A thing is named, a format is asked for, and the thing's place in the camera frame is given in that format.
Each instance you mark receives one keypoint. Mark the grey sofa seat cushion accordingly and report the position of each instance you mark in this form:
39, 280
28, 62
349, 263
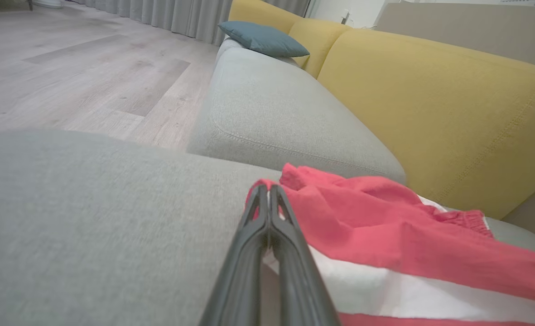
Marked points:
276, 113
231, 45

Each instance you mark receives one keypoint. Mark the grey curtain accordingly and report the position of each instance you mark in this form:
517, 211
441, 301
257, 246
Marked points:
167, 13

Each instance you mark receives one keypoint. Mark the white wall socket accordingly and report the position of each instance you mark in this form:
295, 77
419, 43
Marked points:
345, 17

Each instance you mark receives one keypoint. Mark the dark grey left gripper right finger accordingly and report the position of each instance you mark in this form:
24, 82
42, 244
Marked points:
299, 280

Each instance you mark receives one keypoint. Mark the red white-striped shorts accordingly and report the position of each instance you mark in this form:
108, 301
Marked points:
385, 226

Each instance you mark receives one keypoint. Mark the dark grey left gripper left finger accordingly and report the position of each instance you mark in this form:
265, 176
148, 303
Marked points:
244, 271

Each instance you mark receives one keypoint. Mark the blue throw pillow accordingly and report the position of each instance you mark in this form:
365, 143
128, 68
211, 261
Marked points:
262, 38

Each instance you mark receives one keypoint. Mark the long yellow sofa back cushion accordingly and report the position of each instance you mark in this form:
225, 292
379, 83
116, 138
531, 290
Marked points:
453, 113

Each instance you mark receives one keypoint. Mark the wide grey sofa ottoman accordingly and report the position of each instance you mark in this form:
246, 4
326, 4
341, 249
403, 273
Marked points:
90, 226

